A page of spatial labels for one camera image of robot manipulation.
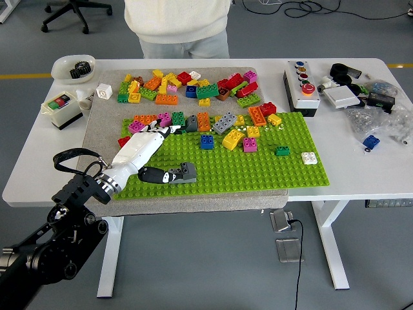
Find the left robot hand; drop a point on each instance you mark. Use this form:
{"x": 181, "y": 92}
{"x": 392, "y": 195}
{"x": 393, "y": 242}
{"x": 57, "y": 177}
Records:
{"x": 135, "y": 151}

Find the grey two-by-four brick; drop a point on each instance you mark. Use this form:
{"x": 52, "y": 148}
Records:
{"x": 187, "y": 180}
{"x": 224, "y": 122}

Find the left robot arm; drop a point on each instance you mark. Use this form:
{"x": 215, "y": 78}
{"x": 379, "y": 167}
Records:
{"x": 80, "y": 190}

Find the green baseplate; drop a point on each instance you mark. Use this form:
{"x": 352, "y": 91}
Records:
{"x": 242, "y": 174}

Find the red two-by-two brick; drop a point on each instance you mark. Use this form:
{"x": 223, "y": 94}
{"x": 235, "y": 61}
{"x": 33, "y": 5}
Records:
{"x": 267, "y": 108}
{"x": 184, "y": 77}
{"x": 123, "y": 141}

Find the magenta two-by-two brick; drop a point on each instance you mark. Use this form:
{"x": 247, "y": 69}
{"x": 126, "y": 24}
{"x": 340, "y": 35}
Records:
{"x": 249, "y": 144}
{"x": 135, "y": 126}
{"x": 250, "y": 76}

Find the orange two-by-four brick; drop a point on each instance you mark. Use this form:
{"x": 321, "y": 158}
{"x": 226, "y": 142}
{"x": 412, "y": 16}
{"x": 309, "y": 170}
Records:
{"x": 166, "y": 99}
{"x": 145, "y": 118}

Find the pink two-by-two brick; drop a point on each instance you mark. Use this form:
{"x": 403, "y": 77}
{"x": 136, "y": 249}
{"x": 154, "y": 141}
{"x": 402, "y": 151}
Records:
{"x": 165, "y": 117}

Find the yellow two-by-two brick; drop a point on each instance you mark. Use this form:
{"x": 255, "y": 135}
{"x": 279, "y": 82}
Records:
{"x": 239, "y": 120}
{"x": 252, "y": 131}
{"x": 134, "y": 97}
{"x": 204, "y": 102}

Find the dark green two-by-four brick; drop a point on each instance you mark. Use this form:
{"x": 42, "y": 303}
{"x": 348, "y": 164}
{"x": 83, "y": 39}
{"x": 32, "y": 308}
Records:
{"x": 207, "y": 91}
{"x": 178, "y": 117}

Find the dark green small brick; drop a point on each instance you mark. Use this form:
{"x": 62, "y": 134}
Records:
{"x": 282, "y": 150}
{"x": 122, "y": 97}

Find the white cube box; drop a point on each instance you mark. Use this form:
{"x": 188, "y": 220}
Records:
{"x": 104, "y": 92}

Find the blue two-by-two brick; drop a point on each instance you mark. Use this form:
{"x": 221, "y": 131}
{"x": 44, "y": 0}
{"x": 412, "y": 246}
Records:
{"x": 191, "y": 91}
{"x": 371, "y": 141}
{"x": 206, "y": 141}

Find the white plastic tube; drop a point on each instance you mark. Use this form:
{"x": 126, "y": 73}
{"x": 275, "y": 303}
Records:
{"x": 85, "y": 100}

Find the brown brick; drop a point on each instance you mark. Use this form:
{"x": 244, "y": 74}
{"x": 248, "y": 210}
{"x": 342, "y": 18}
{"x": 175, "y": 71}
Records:
{"x": 223, "y": 93}
{"x": 138, "y": 79}

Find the pink small brick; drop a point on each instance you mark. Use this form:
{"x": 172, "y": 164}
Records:
{"x": 172, "y": 88}
{"x": 233, "y": 76}

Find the yellow long brick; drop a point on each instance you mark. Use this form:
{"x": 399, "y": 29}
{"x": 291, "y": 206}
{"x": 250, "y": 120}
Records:
{"x": 164, "y": 84}

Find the grey-brown mat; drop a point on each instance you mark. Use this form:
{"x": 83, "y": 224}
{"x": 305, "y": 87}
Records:
{"x": 193, "y": 204}

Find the white small brick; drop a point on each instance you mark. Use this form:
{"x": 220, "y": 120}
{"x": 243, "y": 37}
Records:
{"x": 195, "y": 75}

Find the black gear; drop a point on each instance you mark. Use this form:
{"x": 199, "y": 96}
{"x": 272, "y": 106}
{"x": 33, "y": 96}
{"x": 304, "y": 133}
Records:
{"x": 75, "y": 73}
{"x": 84, "y": 68}

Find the yellow arch brick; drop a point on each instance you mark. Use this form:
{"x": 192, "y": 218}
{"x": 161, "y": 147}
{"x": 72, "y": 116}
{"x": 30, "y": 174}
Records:
{"x": 233, "y": 139}

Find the white table leg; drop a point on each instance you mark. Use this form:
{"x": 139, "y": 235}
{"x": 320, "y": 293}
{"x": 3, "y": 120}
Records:
{"x": 332, "y": 245}
{"x": 109, "y": 258}

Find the white plastic bowl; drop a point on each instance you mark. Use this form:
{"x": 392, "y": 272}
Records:
{"x": 61, "y": 69}

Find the lime green flat plate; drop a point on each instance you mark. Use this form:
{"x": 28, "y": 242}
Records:
{"x": 238, "y": 88}

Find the red two-by-four brick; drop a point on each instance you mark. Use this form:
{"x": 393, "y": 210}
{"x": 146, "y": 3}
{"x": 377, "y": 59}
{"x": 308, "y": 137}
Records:
{"x": 247, "y": 89}
{"x": 234, "y": 81}

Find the lime green two-by-four brick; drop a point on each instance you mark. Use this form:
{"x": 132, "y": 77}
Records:
{"x": 248, "y": 100}

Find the orange upturned long brick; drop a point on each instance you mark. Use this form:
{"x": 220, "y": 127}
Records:
{"x": 257, "y": 115}

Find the person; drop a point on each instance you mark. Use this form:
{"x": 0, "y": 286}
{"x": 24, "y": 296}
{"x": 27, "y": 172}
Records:
{"x": 177, "y": 19}

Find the yellow rounded small brick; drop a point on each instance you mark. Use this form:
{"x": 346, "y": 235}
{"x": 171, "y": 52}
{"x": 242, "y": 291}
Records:
{"x": 274, "y": 119}

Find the black office chair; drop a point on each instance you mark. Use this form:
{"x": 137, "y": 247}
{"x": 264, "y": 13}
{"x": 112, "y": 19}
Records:
{"x": 76, "y": 6}

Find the metal floor socket box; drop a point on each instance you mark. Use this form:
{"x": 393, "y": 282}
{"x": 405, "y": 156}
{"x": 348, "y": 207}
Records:
{"x": 288, "y": 250}
{"x": 279, "y": 221}

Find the white two-by-two brick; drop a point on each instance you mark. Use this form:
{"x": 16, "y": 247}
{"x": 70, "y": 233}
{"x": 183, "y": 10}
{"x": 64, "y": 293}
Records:
{"x": 308, "y": 158}

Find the push-button control box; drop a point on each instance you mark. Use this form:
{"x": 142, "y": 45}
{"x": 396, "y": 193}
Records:
{"x": 306, "y": 100}

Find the white furniture foot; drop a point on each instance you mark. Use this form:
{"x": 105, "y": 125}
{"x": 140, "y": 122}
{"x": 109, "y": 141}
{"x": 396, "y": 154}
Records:
{"x": 4, "y": 14}

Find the white pipe connector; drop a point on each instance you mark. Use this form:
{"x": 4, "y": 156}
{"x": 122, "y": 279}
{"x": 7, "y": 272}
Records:
{"x": 326, "y": 82}

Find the black tape roll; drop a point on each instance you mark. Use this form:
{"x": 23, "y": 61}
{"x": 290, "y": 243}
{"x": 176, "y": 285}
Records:
{"x": 342, "y": 78}
{"x": 335, "y": 67}

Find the black round knob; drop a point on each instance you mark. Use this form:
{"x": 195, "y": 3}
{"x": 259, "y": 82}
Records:
{"x": 355, "y": 88}

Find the clear bag of screws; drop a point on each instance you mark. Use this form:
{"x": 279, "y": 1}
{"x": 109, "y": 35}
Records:
{"x": 364, "y": 121}

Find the small black grey block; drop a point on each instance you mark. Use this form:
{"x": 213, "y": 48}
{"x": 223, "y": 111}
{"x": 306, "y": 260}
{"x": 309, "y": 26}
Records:
{"x": 356, "y": 73}

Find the green plastic clip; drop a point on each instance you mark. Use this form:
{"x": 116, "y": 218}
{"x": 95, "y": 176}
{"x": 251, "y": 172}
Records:
{"x": 364, "y": 86}

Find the black power adapter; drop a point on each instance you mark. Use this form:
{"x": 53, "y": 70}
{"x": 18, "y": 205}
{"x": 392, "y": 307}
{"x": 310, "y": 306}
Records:
{"x": 380, "y": 100}

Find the clear bag blue parts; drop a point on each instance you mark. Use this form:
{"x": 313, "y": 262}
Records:
{"x": 382, "y": 87}

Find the table height control panel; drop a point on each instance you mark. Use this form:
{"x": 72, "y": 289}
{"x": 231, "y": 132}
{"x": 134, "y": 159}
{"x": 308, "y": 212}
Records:
{"x": 387, "y": 203}

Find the clear bag metal parts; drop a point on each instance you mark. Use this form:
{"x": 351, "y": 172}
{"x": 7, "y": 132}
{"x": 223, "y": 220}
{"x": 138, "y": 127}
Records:
{"x": 401, "y": 126}

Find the switch box green red buttons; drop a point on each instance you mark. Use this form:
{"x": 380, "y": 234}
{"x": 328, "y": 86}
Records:
{"x": 64, "y": 114}

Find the white flat switch plate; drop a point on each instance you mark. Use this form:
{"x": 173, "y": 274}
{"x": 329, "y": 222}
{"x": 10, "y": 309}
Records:
{"x": 341, "y": 97}

